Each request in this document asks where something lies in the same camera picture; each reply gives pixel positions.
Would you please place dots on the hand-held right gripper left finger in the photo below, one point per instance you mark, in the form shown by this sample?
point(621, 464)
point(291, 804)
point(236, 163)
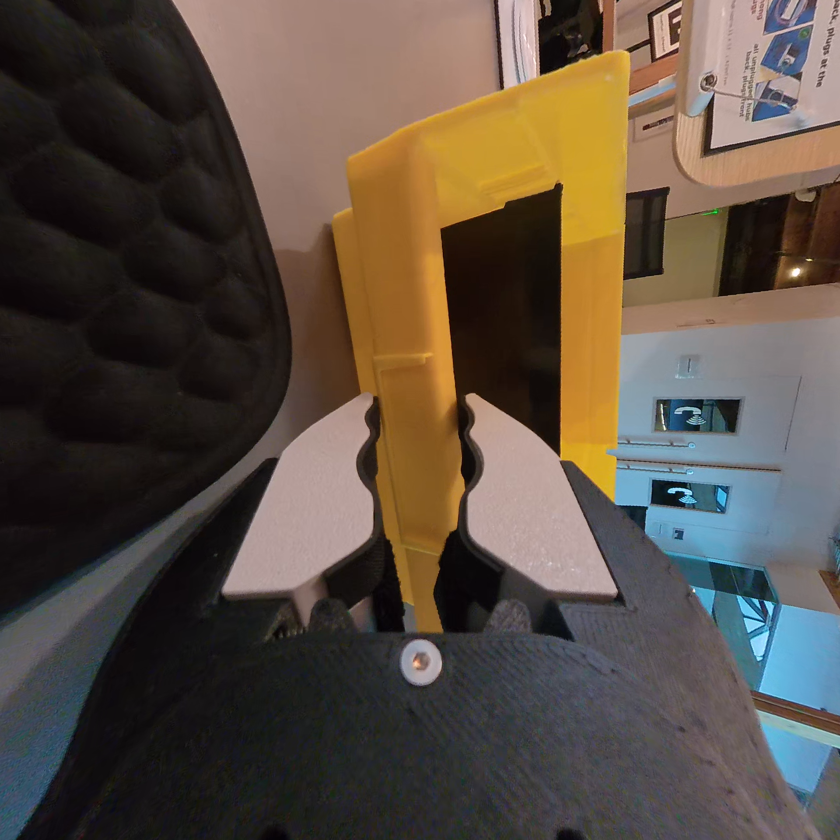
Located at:
point(308, 499)

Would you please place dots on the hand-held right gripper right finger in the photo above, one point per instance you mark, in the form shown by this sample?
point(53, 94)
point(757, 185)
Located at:
point(538, 518)

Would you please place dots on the yellow plastic storage bin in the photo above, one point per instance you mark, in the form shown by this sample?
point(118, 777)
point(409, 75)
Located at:
point(394, 262)

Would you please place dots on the phone symbol window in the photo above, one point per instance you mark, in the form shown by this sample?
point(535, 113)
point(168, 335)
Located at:
point(689, 493)
point(695, 415)

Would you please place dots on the black padded wrist rest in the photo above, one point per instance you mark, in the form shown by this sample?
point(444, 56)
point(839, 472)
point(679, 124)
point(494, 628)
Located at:
point(118, 262)

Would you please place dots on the wooden instruction board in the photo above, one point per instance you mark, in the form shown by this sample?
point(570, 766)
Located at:
point(774, 65)

